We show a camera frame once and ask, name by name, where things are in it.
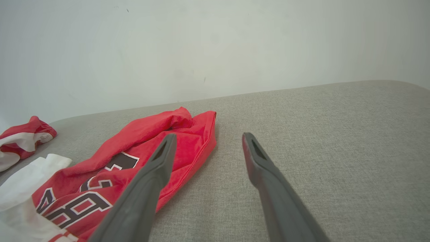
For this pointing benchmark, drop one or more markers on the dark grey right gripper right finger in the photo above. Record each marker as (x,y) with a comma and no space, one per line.
(278,201)

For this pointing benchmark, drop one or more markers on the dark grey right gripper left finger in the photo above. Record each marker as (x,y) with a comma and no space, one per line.
(144,195)

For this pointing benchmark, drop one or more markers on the red white lettered jersey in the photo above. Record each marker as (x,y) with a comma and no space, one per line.
(134,134)

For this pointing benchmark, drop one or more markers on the red shorts with white stripe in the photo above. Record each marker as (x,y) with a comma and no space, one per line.
(23,134)

